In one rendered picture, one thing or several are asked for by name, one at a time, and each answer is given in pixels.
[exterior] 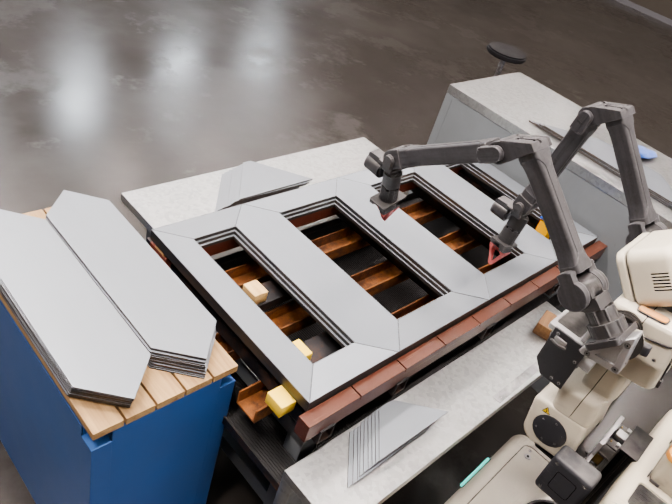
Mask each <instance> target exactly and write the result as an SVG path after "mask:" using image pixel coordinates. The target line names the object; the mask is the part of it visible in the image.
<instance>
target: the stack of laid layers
mask: <svg viewBox="0 0 672 504"><path fill-rule="evenodd" d="M444 166H446V167H447V168H448V169H453V168H457V167H460V166H461V167H462V168H464V169H465V170H467V171H468V172H469V173H471V174H472V175H474V176H475V177H477V178H478V179H479V180H481V181H482V182H484V183H485V184H487V185H488V186H489V187H491V188H492V189H494V190H495V191H497V192H498V193H499V194H501V195H502V196H506V197H508V198H509V199H511V200H513V201H514V200H515V199H516V197H517V196H518V195H517V194H516V193H514V192H513V191H511V190H510V189H508V188H507V187H505V186H504V185H503V184H501V183H500V182H498V181H497V180H495V179H494V178H492V177H491V176H489V175H488V174H487V173H485V172H484V171H482V170H481V169H479V168H478V167H476V166H475V165H473V164H472V163H469V164H451V165H444ZM410 182H413V183H414V184H416V185H417V186H418V187H420V188H421V189H422V190H424V191H425V192H426V193H428V194H429V195H430V196H432V197H433V198H434V199H436V200H437V201H438V202H440V203H441V204H442V205H444V206H445V207H446V208H448V209H449V210H450V211H452V212H453V213H454V214H456V215H457V216H458V217H460V218H461V219H462V220H464V221H465V222H466V223H468V224H469V225H470V226H472V227H473V228H474V229H476V230H477V231H478V232H480V233H481V234H482V235H484V236H485V237H486V238H488V239H489V240H490V238H491V236H495V235H499V234H498V233H497V232H495V231H494V230H493V229H491V228H490V227H488V226H487V225H486V224H484V223H483V222H482V221H480V220H479V219H478V218H476V217H475V216H474V215H472V214H471V213H470V212H468V211H467V210H465V209H464V208H463V207H461V206H460V205H459V204H457V203H456V202H455V201H453V200H452V199H451V198H449V197H448V196H446V195H445V194H444V193H442V192H441V191H440V190H438V189H437V188H436V187H434V186H433V185H432V184H430V183H429V182H427V181H426V180H425V179H423V178H422V177H421V176H419V175H418V174H417V173H415V172H413V173H409V174H406V175H403V176H402V179H401V184H400V185H403V184H406V183H410ZM331 207H335V208H336V209H337V210H338V211H339V212H341V213H342V214H343V215H344V216H345V217H346V218H348V219H349V220H350V221H351V222H352V223H354V224H355V225H356V226H357V227H358V228H359V229H361V230H362V231H363V232H364V233H365V234H367V235H368V236H369V237H370V238H371V239H372V240H374V241H375V242H376V243H377V244H378V245H380V246H381V247H382V248H383V249H384V250H385V251H387V252H388V253H389V254H390V255H391V256H393V257H394V258H395V259H396V260H397V261H399V262H400V263H401V264H402V265H403V266H404V267H406V268H407V269H408V270H409V271H410V272H412V273H413V274H414V275H415V276H416V277H417V278H419V279H420V280H421V281H422V282H423V283H425V284H426V285H427V286H428V287H429V288H430V289H432V290H433V291H434V292H435V293H436V294H438V295H439V296H440V297H442V296H443V295H445V294H447V293H449V292H452V291H451V290H450V289H449V288H447V287H446V286H445V285H444V284H443V283H441V282H440V281H439V280H438V279H436V278H435V277H434V276H433V275H432V274H430V273H429V272H428V271H427V270H425V269H424V268H423V267H422V266H421V265H419V264H418V263H417V262H416V261H415V260H413V259H412V258H411V257H410V256H409V255H407V254H406V253H405V252H404V251H402V250H401V249H400V248H399V247H398V246H396V245H395V244H394V243H393V242H392V241H390V240H389V239H388V238H387V237H386V236H384V235H383V234H382V233H381V232H379V231H378V230H377V229H376V228H375V227H373V226H372V225H371V224H370V223H369V222H367V221H366V220H365V219H364V218H363V217H361V216H360V215H359V214H358V213H356V212H355V211H354V210H353V209H352V208H350V207H349V206H348V205H347V204H346V203H344V202H343V201H342V200H341V199H340V198H338V197H337V196H334V197H331V198H327V199H324V200H321V201H318V202H314V203H311V204H308V205H304V206H301V207H298V208H295V209H291V210H288V211H285V212H281V214H282V215H283V216H284V217H285V218H286V219H287V220H288V221H290V220H294V219H297V218H300V217H303V216H306V215H309V214H312V213H315V212H319V211H322V210H325V209H328V208H331ZM150 239H151V240H152V241H153V242H154V243H155V245H156V246H157V247H158V248H159V249H160V250H161V251H162V252H163V254H164V255H165V256H166V257H167V258H168V259H169V260H170V261H171V262H172V264H173V265H174V266H175V267H176V268H177V269H178V270H179V271H180V272H181V274H182V275H183V276H184V277H185V278H186V279H187V280H188V281H189V282H190V284H191V285H192V286H193V287H194V288H195V289H196V290H197V291H198V292H199V294H200V295H201V296H202V297H203V298H204V299H205V300H206V301H207V303H208V304H209V305H210V306H211V307H212V308H213V309H214V310H215V311H216V313H217V314H218V315H219V316H220V317H221V318H222V319H223V320H224V321H225V323H226V324H227V325H228V326H229V327H230V328H231V329H232V330H233V331H234V333H235V334H236V335H237V336H238V337H239V338H240V339H241V340H242V342H243V343H244V344H245V345H246V346H247V347H248V348H249V349H250V350H251V352H252V353H253V354H254V355H255V356H256V357H257V358H258V359H259V360H260V362H261V363H262V364H263V365H264V366H265V367H266V368H267V369H268V370H269V372H270V373H271V374H272V375H273V376H274V377H275V378H276V379H277V380H278V382H279V383H280V384H281V385H282V386H283V387H284V388H285V389H286V391H287V392H288V393H289V394H290V395H291V396H292V397H293V398H294V399H295V401H296V402H297V403H298V404H299V405H300V406H301V407H302V408H303V409H304V411H305V412H307V411H309V410H310V409H312V408H314V407H316V406H317V405H319V404H321V403H322V402H324V401H326V400H327V399H329V398H331V397H333V396H334V395H336V394H338V393H339V392H341V391H343V390H345V389H346V388H348V387H350V386H352V385H353V384H355V383H356V382H358V381H360V380H362V379H363V378H365V377H367V376H368V375H370V374H372V373H374V372H375V371H377V370H379V369H380V368H382V367H384V366H386V365H387V364H389V363H391V362H392V361H394V360H396V359H397V358H399V357H401V356H403V355H404V354H406V353H408V352H409V351H411V350H413V349H415V348H416V347H418V346H420V345H421V344H423V343H425V342H427V341H428V340H430V339H432V338H433V337H436V336H437V335H438V334H440V333H442V332H444V331H445V330H447V329H449V328H450V327H452V326H454V325H456V324H457V323H459V322H461V321H462V320H464V319H466V318H467V317H469V316H471V315H473V314H474V313H476V312H478V311H479V310H481V309H483V308H485V307H486V306H488V305H490V304H491V303H493V302H495V301H497V300H498V299H500V298H502V297H503V296H505V295H507V294H508V293H510V292H512V291H514V290H515V289H517V288H519V287H520V286H522V285H524V284H526V283H527V282H529V281H531V280H532V279H534V278H536V277H538V276H539V275H541V274H543V273H544V272H546V271H548V270H549V269H551V268H553V267H555V266H556V265H558V261H556V262H554V263H552V264H550V265H549V266H547V267H545V268H543V269H542V270H540V271H538V272H537V273H535V274H533V275H531V276H530V277H528V278H526V279H524V280H523V281H521V282H519V283H517V284H516V285H514V286H512V287H510V288H509V289H507V290H505V291H504V292H502V293H500V294H498V295H497V296H495V297H493V298H491V299H490V300H488V301H486V302H484V303H483V304H481V305H479V306H478V307H476V308H474V309H472V310H471V311H469V312H467V313H465V314H464V315H462V316H460V317H458V318H457V319H455V320H453V321H452V322H450V323H448V324H446V325H445V326H443V327H441V328H439V329H438V330H436V331H434V332H432V333H431V334H429V335H427V336H425V337H424V338H422V339H420V340H419V341H417V342H415V343H413V344H412V345H410V346H408V347H406V348H405V349H403V350H401V351H399V352H398V353H396V354H394V355H393V356H391V357H389V358H387V359H386V360H384V361H382V362H380V363H379V364H377V365H375V366H373V367H372V368H370V369H368V370H367V371H365V372H363V373H361V374H360V375H358V376H356V377H354V378H353V379H351V380H349V381H347V382H346V383H344V384H342V385H340V386H339V387H337V388H335V389H334V390H332V391H330V392H328V393H327V394H325V395H323V396H321V397H320V398H318V399H316V400H314V401H313V402H311V403H310V402H309V403H308V401H307V400H306V399H305V398H304V397H303V396H302V395H301V394H300V393H299V392H298V390H297V389H296V388H295V387H294V386H293V385H292V384H291V383H290V382H289V381H288V379H287V378H286V377H285V376H284V375H283V374H282V373H281V372H280V371H279V370H278V368H277V367H276V366H275V365H274V364H273V363H272V362H271V361H270V360H269V359H268V357H267V356H266V355H265V354H264V353H263V352H262V351H261V350H260V349H259V348H258V346H257V345H256V344H255V343H254V342H253V341H252V340H251V339H250V338H249V337H248V335H247V334H246V333H245V332H244V331H243V330H242V329H241V328H240V327H239V326H238V325H237V323H236V322H235V321H234V320H233V319H232V318H231V317H230V316H229V315H228V314H227V312H226V311H225V310H224V309H223V308H222V307H221V306H220V305H219V304H218V303H217V301H216V300H215V299H214V298H213V297H212V296H211V295H210V294H209V293H208V292H207V290H206V289H205V288H204V287H203V286H202V285H201V284H200V283H199V282H198V281H197V279H196V278H195V277H194V276H193V275H192V274H191V273H190V272H189V271H188V270H187V268H186V267H185V266H184V265H183V264H182V263H181V262H180V261H179V260H178V259H177V257H176V256H175V255H174V254H173V253H172V252H171V251H170V250H169V249H168V248H167V246H166V245H165V244H164V243H163V242H162V241H161V240H160V239H159V238H158V237H157V235H156V234H155V233H154V232H153V231H152V230H151V237H150ZM231 239H234V240H235V241H236V242H237V243H238V244H239V245H240V246H241V247H242V248H243V249H244V250H245V251H246V252H247V253H248V254H249V255H250V256H251V257H252V258H253V259H254V260H255V261H256V262H257V263H258V264H259V265H260V266H261V267H262V268H263V269H264V270H265V271H266V272H267V273H268V274H269V275H270V276H271V277H272V278H273V279H274V280H275V281H276V282H277V283H278V284H279V285H280V286H281V287H282V288H283V289H284V290H285V291H286V292H287V293H288V294H289V295H290V296H291V297H292V298H293V299H294V300H295V301H296V302H297V303H298V304H299V305H300V306H301V307H302V308H303V309H304V310H305V311H306V312H307V313H308V314H309V315H310V316H311V317H312V318H313V319H314V320H315V321H316V322H317V323H318V324H319V325H320V326H321V327H322V328H323V329H324V330H325V331H326V332H327V333H328V334H329V335H330V336H331V337H332V338H333V339H334V340H335V341H336V342H337V343H338V344H339V345H340V346H341V347H342V349H343V348H345V347H346V346H348V345H350V344H352V343H355V342H354V341H353V340H352V339H351V338H350V337H349V336H348V335H347V334H346V333H345V332H343V331H342V330H341V329H340V328H339V327H338V326H337V325H336V324H335V323H334V322H333V321H332V320H331V319H330V318H329V317H328V316H327V315H326V314H325V313H324V312H323V311H322V310H321V309H320V308H319V307H318V306H317V305H316V304H315V303H314V302H313V301H312V300H311V299H310V298H309V297H308V296H307V295H306V294H305V293H304V292H303V291H301V290H300V289H299V288H298V287H297V286H296V285H295V284H294V283H293V282H292V281H291V280H290V279H289V278H288V277H287V276H286V275H285V274H284V273H283V272H282V271H281V270H280V269H279V268H278V267H277V266H276V265H275V264H274V263H273V262H272V261H271V260H270V259H269V258H268V257H267V256H266V255H265V254H264V253H263V252H262V251H261V250H259V249H258V248H257V247H256V246H255V245H254V244H253V243H252V242H251V241H250V240H249V239H248V238H247V237H246V236H245V235H244V234H243V233H242V232H241V231H240V230H239V229H238V228H237V227H236V225H235V227H232V228H229V229H226V230H222V231H219V232H216V233H213V234H209V235H206V236H203V237H199V238H196V239H194V240H195V241H196V242H197V243H198V244H199V245H200V246H201V247H202V248H206V247H209V246H212V245H215V244H218V243H221V242H225V241H228V240H231ZM490 241H491V240H490ZM511 250H512V251H511V253H510V254H509V255H510V256H512V257H513V259H514V258H516V257H518V256H520V255H522V254H523V253H524V252H522V251H521V250H520V249H518V248H517V247H516V248H515V247H513V248H512V249H511ZM440 297H439V298H440Z"/></svg>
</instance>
